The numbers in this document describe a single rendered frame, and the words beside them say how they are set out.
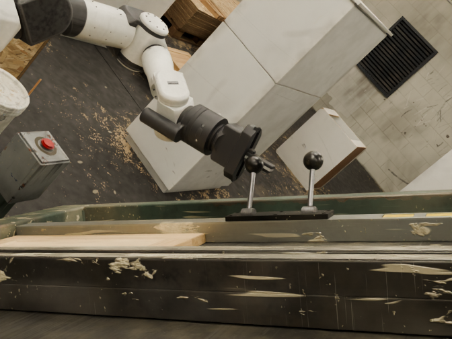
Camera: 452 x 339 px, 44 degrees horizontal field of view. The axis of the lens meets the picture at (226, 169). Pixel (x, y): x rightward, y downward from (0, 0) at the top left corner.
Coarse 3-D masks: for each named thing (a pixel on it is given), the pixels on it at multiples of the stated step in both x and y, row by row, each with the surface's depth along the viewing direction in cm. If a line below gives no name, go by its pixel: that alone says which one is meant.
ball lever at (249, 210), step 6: (252, 156) 110; (258, 156) 110; (246, 162) 110; (252, 162) 109; (258, 162) 109; (246, 168) 110; (252, 168) 109; (258, 168) 109; (252, 174) 109; (252, 180) 109; (252, 186) 108; (252, 192) 108; (252, 198) 107; (246, 210) 106; (252, 210) 106
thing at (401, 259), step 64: (0, 256) 71; (64, 256) 67; (128, 256) 63; (192, 256) 60; (256, 256) 57; (320, 256) 55; (384, 256) 52; (448, 256) 50; (192, 320) 60; (256, 320) 57; (320, 320) 54; (384, 320) 52; (448, 320) 49
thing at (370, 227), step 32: (32, 224) 129; (64, 224) 124; (96, 224) 119; (128, 224) 115; (160, 224) 112; (192, 224) 109; (224, 224) 106; (256, 224) 103; (288, 224) 101; (320, 224) 98; (352, 224) 96; (384, 224) 94; (416, 224) 92; (448, 224) 90
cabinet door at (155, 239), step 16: (0, 240) 122; (16, 240) 121; (32, 240) 119; (48, 240) 117; (64, 240) 115; (80, 240) 113; (96, 240) 111; (112, 240) 110; (128, 240) 108; (144, 240) 107; (160, 240) 105; (176, 240) 102; (192, 240) 103
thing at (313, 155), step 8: (312, 152) 105; (304, 160) 105; (312, 160) 104; (320, 160) 104; (312, 168) 105; (312, 176) 104; (312, 184) 103; (312, 192) 103; (312, 200) 102; (304, 208) 101; (312, 208) 100
